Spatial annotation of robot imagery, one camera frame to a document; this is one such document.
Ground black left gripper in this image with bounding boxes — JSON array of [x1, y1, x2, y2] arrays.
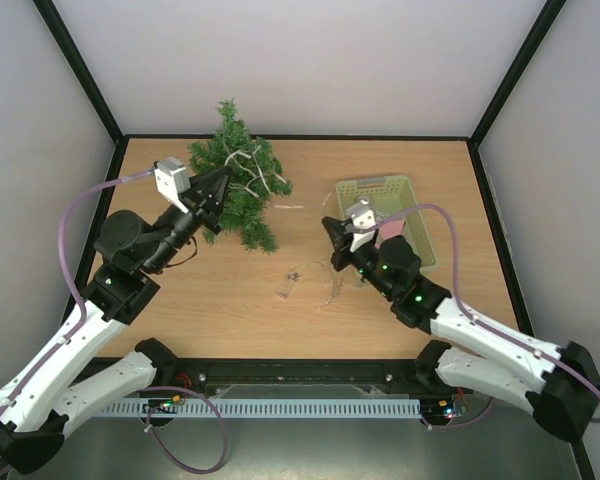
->
[[144, 165, 234, 275]]

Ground small green christmas tree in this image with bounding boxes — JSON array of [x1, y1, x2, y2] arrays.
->
[[189, 100, 293, 254]]

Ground clear led string lights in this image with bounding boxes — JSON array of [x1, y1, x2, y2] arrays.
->
[[224, 146, 341, 310]]

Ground clear battery box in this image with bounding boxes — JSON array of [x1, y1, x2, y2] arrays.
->
[[276, 270, 301, 300]]

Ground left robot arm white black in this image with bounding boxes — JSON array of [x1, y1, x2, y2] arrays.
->
[[0, 158, 232, 475]]

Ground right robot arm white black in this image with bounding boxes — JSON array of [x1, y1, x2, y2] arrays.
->
[[322, 213, 600, 443]]

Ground pink triangular paper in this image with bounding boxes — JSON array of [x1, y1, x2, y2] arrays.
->
[[376, 219, 404, 247]]

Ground green plastic basket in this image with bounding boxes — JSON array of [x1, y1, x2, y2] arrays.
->
[[335, 175, 437, 272]]

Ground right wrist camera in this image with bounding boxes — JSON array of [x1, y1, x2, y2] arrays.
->
[[345, 195, 377, 253]]

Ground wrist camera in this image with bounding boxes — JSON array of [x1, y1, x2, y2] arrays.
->
[[345, 195, 377, 253], [154, 157, 190, 214]]

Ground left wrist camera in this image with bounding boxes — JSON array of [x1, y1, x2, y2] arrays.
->
[[154, 157, 190, 214]]

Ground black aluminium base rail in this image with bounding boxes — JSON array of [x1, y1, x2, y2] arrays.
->
[[94, 355, 474, 399]]

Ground light blue cable duct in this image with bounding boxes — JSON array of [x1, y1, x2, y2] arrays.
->
[[97, 398, 421, 419]]

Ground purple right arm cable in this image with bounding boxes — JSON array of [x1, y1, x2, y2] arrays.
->
[[369, 203, 600, 431]]

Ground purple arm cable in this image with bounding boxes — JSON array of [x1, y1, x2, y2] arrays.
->
[[369, 203, 600, 431], [0, 168, 229, 475]]

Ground black enclosure frame post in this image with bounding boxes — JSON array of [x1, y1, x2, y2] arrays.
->
[[33, 0, 124, 144]]

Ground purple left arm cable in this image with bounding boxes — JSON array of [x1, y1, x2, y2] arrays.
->
[[0, 168, 229, 475]]

